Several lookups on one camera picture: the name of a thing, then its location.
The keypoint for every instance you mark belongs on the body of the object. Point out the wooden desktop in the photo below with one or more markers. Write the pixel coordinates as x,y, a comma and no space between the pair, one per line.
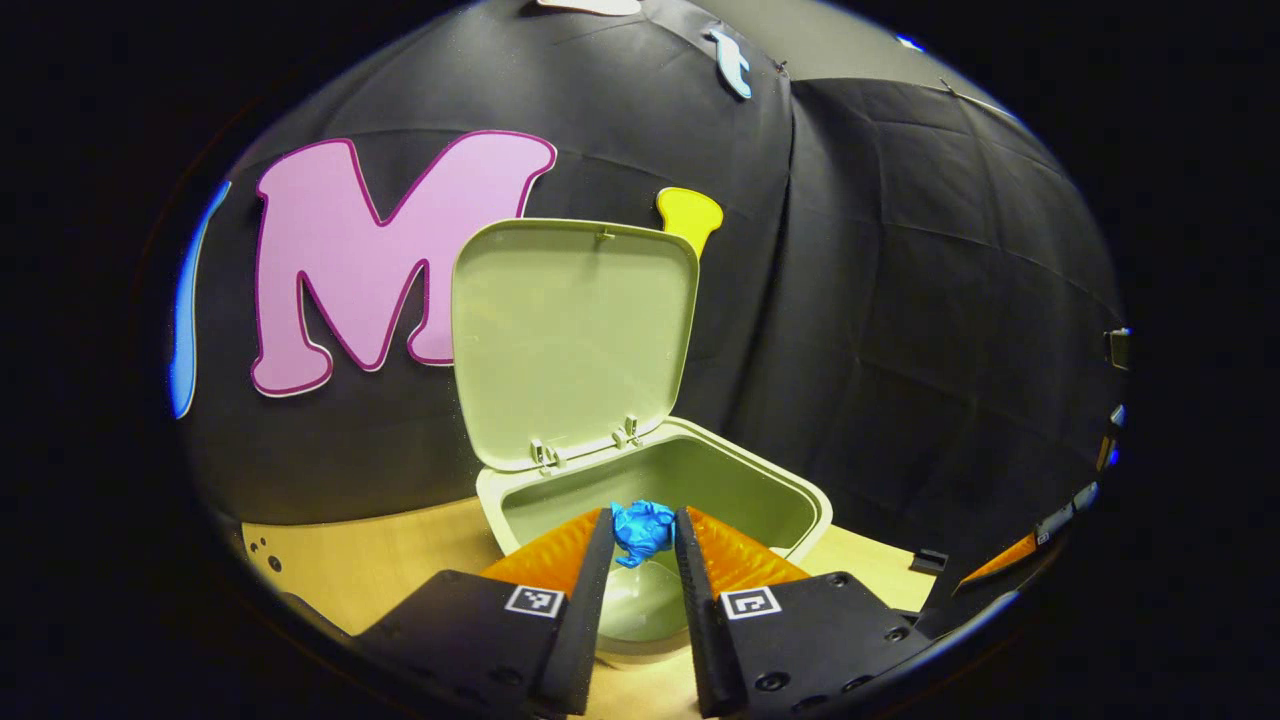
400,560

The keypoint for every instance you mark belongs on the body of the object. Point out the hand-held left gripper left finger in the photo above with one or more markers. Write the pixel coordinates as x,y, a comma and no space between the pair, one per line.
585,620

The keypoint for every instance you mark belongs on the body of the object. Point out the black table clamp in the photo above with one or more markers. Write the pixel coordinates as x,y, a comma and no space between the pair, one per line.
928,560

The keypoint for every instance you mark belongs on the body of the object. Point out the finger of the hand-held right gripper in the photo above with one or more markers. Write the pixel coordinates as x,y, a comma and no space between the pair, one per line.
1000,562

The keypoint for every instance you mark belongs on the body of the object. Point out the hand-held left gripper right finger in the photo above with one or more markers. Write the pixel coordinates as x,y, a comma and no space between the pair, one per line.
700,620

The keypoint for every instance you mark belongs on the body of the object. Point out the black backdrop cloth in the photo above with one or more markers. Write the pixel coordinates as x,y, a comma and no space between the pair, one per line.
900,300

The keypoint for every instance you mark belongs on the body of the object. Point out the blue paper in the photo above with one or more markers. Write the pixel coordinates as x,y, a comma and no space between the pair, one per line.
642,530

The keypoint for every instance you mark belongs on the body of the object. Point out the pale green garbage bin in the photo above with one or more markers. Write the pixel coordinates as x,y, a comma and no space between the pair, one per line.
570,340

